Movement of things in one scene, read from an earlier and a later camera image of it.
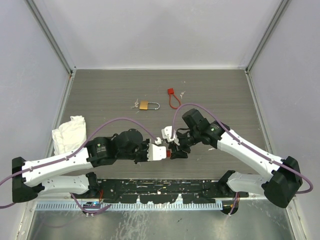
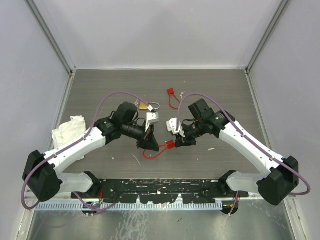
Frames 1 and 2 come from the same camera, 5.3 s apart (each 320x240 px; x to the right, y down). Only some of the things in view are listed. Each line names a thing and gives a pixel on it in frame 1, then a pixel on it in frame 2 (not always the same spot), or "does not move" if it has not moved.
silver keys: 182,93 does not move
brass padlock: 143,105 does not move
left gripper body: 141,155 -> 140,142
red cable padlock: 170,91 does not move
